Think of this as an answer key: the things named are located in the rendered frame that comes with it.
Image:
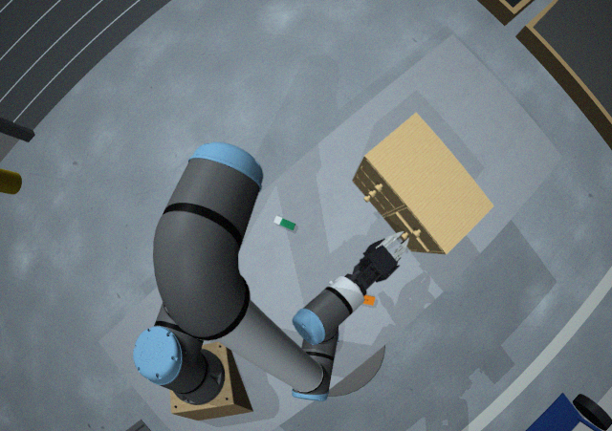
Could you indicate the tan wooden drawer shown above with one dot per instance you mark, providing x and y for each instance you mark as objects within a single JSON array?
[
  {"x": 380, "y": 197},
  {"x": 403, "y": 226},
  {"x": 367, "y": 198},
  {"x": 419, "y": 230},
  {"x": 397, "y": 230},
  {"x": 381, "y": 184}
]

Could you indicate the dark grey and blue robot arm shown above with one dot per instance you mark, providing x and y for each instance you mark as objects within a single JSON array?
[{"x": 195, "y": 256}]

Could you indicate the green and white eraser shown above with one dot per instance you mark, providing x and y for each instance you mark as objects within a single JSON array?
[{"x": 285, "y": 223}]

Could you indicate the tan wooden chest of drawers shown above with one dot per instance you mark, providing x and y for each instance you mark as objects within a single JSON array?
[{"x": 430, "y": 181}]

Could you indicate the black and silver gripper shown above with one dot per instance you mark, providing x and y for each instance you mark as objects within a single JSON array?
[{"x": 379, "y": 261}]

